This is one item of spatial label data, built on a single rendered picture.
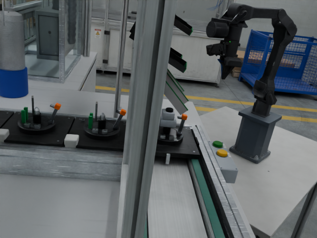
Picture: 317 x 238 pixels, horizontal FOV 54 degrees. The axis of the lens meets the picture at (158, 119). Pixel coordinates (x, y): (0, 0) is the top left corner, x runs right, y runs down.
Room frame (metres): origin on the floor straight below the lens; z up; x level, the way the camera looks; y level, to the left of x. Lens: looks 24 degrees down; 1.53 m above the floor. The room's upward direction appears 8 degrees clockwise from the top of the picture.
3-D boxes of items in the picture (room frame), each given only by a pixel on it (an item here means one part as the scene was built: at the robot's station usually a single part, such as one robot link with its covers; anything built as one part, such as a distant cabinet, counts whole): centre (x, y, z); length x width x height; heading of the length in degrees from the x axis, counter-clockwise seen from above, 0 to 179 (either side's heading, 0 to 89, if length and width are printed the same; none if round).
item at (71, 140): (1.08, 0.22, 1.01); 0.24 x 0.24 x 0.13; 7
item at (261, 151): (1.29, -0.45, 0.96); 0.15 x 0.15 x 0.20; 51
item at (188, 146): (1.11, -0.04, 0.96); 0.24 x 0.24 x 0.02; 7
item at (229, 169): (1.06, -0.26, 0.93); 0.21 x 0.07 x 0.06; 7
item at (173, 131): (1.11, -0.04, 0.98); 0.14 x 0.14 x 0.02
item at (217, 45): (1.17, -0.18, 1.34); 0.07 x 0.07 x 0.06; 10
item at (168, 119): (1.11, -0.03, 1.06); 0.08 x 0.04 x 0.07; 97
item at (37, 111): (1.05, 0.46, 1.01); 0.24 x 0.24 x 0.13; 7
